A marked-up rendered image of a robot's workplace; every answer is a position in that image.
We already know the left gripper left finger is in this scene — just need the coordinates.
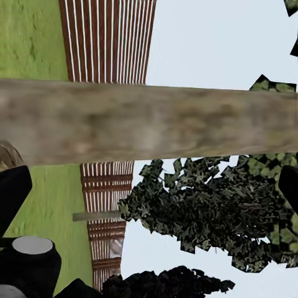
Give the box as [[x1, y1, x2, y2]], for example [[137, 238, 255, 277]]
[[0, 165, 32, 239]]

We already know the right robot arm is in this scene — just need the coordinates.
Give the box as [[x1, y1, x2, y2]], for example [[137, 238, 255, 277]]
[[0, 236, 104, 298]]

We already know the wicker basket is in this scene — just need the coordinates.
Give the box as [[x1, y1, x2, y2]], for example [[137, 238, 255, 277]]
[[0, 140, 25, 169]]

